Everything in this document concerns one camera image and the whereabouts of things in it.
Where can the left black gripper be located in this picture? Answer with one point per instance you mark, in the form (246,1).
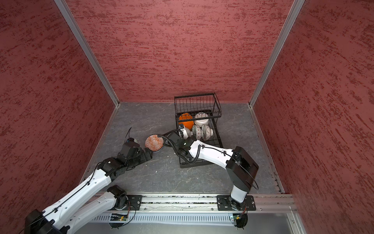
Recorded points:
(143,158)

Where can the pale green lined bowl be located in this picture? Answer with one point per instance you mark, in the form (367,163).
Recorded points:
(186,133)

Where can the red patterned bowl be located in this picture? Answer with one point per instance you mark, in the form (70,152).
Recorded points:
(154,143)

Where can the white lattice patterned bowl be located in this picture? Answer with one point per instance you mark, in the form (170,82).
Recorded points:
(208,133)

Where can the orange square bowl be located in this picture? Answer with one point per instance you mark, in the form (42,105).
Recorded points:
(186,120)

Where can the grey green patterned bowl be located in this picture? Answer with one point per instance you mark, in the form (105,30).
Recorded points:
(197,132)

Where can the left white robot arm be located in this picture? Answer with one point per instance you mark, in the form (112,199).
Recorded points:
(73,211)

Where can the left corner aluminium profile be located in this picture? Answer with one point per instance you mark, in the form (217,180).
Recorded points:
(73,25)

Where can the corner aluminium profile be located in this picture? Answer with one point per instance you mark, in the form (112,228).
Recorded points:
(73,25)
(287,26)

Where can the right corner aluminium profile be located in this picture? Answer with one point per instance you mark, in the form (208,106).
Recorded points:
(287,26)

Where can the black wire dish rack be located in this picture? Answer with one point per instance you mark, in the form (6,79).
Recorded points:
(193,104)

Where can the perforated cable duct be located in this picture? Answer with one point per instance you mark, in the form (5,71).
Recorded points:
(169,218)

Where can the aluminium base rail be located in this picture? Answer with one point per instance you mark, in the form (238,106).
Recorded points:
(206,203)

